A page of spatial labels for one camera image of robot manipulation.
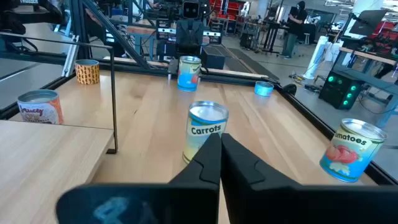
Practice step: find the black aluminium table frame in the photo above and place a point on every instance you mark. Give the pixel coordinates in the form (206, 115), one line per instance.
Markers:
(326, 128)

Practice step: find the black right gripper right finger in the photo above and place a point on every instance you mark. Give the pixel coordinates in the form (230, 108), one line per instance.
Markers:
(242, 177)

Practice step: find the black floor mat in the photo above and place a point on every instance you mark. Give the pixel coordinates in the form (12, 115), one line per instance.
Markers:
(248, 63)

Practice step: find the white tower fan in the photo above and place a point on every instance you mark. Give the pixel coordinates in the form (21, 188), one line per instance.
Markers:
(317, 56)

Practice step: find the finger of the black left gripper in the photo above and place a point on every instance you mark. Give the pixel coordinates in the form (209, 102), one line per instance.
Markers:
(183, 31)
(196, 31)

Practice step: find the Tomatoes labelled tall can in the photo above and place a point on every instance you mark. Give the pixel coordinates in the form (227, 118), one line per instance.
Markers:
(351, 149)

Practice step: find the black camera rig frame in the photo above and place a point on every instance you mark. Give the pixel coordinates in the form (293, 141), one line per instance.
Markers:
(118, 35)

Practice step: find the Saucy spaghetti short can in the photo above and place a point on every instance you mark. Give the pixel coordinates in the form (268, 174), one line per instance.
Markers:
(38, 109)

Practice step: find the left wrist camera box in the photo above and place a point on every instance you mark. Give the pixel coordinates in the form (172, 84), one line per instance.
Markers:
(190, 10)

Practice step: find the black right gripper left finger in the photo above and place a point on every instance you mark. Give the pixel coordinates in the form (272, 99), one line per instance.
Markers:
(205, 174)

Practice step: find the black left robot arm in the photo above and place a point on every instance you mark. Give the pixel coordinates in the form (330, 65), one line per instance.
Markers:
(189, 51)

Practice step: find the Carrots labelled tall can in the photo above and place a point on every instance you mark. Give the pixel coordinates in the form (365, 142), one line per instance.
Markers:
(202, 124)

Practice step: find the silver metal bracket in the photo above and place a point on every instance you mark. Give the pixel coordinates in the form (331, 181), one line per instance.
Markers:
(71, 59)

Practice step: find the orange black-patterned short can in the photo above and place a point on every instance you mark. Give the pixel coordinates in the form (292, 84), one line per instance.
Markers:
(87, 73)

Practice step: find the person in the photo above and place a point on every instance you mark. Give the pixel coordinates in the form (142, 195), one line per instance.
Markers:
(295, 25)

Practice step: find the computer tower green lights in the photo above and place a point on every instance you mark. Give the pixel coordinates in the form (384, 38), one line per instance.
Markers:
(337, 93)

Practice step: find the tall yellow blue can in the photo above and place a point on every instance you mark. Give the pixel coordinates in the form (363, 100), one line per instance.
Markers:
(188, 74)

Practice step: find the black monitor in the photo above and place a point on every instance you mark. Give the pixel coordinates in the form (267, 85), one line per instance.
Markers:
(368, 23)

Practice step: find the wooden desk blue legs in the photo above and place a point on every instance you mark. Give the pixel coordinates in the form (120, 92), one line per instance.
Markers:
(370, 56)

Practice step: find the black box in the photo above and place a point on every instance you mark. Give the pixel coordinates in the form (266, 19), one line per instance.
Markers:
(213, 59)

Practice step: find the red storage shelving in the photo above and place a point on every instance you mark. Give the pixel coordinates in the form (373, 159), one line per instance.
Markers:
(230, 7)

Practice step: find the short blue tin can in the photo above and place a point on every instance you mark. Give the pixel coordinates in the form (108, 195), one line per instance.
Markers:
(263, 89)

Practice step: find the black corner clamp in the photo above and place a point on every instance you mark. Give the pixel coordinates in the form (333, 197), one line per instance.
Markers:
(289, 89)

